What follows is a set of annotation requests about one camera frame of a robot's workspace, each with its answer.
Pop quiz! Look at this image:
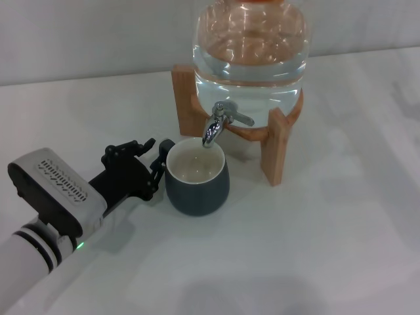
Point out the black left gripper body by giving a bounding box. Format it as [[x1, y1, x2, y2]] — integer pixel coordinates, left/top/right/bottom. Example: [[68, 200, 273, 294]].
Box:
[[87, 154, 153, 219]]

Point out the black cup with white inside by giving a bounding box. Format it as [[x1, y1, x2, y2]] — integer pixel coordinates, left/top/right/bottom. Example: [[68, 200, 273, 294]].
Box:
[[158, 137, 230, 217]]

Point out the chrome faucet with lever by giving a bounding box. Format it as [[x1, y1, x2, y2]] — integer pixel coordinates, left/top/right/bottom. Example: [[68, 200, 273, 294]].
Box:
[[201, 101, 255, 148]]

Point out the wooden dispenser stand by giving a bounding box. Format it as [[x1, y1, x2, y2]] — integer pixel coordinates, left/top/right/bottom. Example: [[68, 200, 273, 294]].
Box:
[[171, 63, 305, 188]]

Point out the clear glass water dispenser jar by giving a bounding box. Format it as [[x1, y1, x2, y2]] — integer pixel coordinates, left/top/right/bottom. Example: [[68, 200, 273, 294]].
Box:
[[192, 0, 312, 129]]

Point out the white vented wrist camera box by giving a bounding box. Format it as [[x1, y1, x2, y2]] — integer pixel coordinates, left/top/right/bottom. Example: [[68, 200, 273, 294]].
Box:
[[7, 148, 108, 240]]

